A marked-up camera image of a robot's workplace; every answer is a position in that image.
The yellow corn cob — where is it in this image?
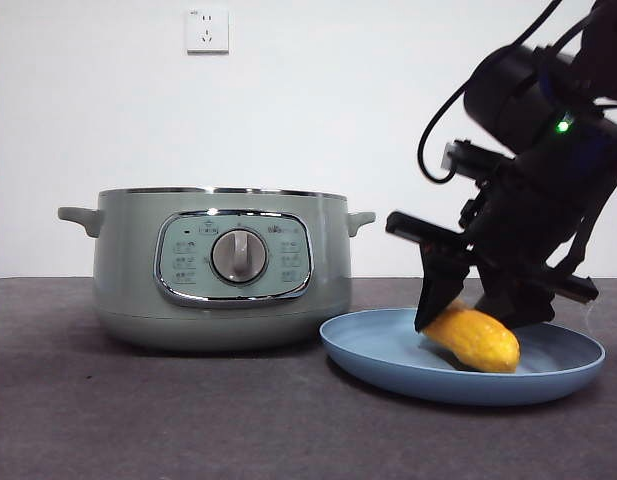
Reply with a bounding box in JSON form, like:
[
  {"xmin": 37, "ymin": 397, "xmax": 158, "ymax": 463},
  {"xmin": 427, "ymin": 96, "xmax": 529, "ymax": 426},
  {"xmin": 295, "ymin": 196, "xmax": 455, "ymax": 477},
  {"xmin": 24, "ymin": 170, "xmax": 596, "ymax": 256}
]
[{"xmin": 421, "ymin": 299, "xmax": 522, "ymax": 374}]

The round blue plate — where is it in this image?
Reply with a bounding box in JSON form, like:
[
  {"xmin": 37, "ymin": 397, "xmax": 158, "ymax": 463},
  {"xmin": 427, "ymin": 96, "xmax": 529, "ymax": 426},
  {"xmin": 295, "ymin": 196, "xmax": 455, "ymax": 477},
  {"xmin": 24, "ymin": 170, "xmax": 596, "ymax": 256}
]
[{"xmin": 319, "ymin": 308, "xmax": 607, "ymax": 407}]

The pale green electric steamer pot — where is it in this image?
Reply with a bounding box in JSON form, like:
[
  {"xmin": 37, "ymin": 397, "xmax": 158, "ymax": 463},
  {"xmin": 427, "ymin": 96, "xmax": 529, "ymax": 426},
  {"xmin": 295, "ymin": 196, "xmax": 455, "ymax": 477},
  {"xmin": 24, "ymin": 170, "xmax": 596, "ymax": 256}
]
[{"xmin": 57, "ymin": 186, "xmax": 377, "ymax": 354}]

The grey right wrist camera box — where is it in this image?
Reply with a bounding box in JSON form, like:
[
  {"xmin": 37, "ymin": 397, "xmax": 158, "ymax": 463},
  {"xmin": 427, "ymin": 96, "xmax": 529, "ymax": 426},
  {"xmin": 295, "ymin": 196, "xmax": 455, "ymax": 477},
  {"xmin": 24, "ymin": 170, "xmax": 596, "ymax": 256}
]
[{"xmin": 440, "ymin": 138, "xmax": 517, "ymax": 179}]

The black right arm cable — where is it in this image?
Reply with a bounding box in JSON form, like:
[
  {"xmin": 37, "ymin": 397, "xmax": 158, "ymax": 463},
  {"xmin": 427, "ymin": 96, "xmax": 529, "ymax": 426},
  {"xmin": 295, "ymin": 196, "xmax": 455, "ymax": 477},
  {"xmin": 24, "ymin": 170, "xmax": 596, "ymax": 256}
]
[{"xmin": 416, "ymin": 0, "xmax": 565, "ymax": 185}]

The white wall power socket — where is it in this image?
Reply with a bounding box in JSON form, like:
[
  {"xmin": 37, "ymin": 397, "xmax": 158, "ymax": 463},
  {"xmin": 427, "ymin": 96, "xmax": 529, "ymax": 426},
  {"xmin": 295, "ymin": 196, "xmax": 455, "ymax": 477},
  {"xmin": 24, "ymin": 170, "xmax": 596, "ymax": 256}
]
[{"xmin": 186, "ymin": 9, "xmax": 230, "ymax": 55}]

